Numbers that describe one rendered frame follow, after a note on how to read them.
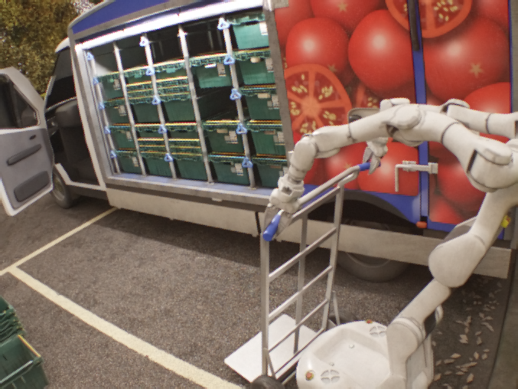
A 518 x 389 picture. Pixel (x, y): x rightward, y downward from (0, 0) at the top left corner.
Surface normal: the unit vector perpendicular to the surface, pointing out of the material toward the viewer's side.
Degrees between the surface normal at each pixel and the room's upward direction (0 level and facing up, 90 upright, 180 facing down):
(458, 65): 90
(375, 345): 73
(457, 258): 88
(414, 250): 90
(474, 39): 90
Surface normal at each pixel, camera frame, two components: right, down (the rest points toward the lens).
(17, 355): 0.75, 0.04
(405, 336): -0.74, 0.37
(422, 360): 0.60, 0.00
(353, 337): -0.76, 0.11
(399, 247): -0.58, 0.40
